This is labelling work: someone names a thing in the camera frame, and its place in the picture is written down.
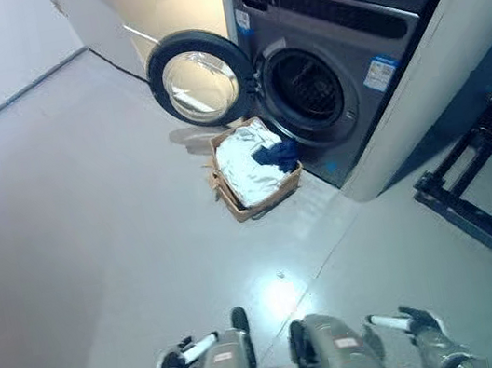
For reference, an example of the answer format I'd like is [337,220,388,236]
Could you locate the round washing machine door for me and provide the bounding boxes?
[141,20,262,138]

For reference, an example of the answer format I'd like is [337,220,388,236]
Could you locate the small white sticker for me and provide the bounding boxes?
[234,7,252,30]

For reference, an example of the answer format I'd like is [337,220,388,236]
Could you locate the brown cardboard box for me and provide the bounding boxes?
[200,109,311,227]

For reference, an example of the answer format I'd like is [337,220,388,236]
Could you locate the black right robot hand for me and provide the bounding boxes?
[365,300,442,348]

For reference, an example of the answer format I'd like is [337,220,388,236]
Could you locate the white side panel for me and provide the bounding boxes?
[308,0,492,206]

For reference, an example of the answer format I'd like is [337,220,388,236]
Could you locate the silver left robot leg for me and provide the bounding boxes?
[186,305,259,368]

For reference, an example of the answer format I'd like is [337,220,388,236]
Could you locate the white cabinet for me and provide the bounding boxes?
[49,0,246,98]

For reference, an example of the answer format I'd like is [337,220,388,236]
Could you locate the black metal frame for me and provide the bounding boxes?
[395,74,492,320]

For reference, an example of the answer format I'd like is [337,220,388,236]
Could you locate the blue white energy label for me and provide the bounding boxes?
[362,51,402,89]

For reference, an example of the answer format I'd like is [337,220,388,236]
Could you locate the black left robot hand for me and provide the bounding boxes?
[152,331,225,368]

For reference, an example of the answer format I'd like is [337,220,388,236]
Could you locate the grey front-load washing machine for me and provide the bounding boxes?
[229,0,492,201]

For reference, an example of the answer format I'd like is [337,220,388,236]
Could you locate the silver robot leg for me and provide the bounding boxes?
[186,305,259,368]
[285,304,376,368]

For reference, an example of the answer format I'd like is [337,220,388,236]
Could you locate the dark blue garment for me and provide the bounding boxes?
[249,137,303,179]

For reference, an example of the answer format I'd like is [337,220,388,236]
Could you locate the silver right robot leg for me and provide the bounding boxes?
[285,304,376,368]

